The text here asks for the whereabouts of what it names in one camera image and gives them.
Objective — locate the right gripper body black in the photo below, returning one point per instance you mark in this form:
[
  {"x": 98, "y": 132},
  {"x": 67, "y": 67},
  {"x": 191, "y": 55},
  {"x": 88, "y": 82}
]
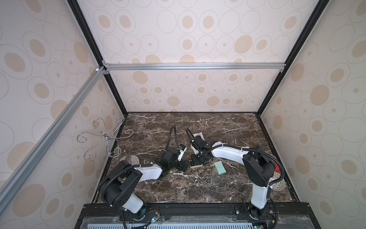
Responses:
[{"x": 197, "y": 156}]

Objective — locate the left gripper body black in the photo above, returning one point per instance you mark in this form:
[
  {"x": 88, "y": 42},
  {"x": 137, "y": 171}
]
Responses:
[{"x": 179, "y": 165}]

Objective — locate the tan mint box base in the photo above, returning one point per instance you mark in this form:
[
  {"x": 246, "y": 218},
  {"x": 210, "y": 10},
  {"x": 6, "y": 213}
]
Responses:
[{"x": 196, "y": 166}]

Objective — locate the mint green box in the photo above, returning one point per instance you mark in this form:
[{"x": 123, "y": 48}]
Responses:
[{"x": 219, "y": 167}]

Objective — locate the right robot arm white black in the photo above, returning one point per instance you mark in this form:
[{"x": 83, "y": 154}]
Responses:
[{"x": 263, "y": 169}]

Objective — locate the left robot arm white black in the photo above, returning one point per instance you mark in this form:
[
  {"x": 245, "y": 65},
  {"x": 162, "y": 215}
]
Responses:
[{"x": 117, "y": 188}]

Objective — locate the red snack bag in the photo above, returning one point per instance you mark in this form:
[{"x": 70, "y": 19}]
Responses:
[{"x": 277, "y": 169}]

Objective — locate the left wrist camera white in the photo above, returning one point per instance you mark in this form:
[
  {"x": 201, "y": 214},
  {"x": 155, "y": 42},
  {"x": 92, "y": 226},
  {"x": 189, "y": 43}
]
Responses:
[{"x": 182, "y": 149}]

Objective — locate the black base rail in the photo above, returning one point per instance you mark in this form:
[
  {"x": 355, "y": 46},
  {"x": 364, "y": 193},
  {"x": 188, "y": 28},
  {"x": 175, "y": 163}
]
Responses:
[{"x": 199, "y": 216}]

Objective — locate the silver wire jewelry stand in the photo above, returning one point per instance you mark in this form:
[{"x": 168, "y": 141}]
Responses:
[{"x": 110, "y": 140}]

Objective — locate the horizontal aluminium rail back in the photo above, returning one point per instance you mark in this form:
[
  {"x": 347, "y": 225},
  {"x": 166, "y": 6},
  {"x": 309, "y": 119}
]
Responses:
[{"x": 199, "y": 66}]

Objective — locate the diagonal aluminium rail left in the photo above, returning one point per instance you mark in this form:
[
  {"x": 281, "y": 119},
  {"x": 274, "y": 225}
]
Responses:
[{"x": 24, "y": 170}]

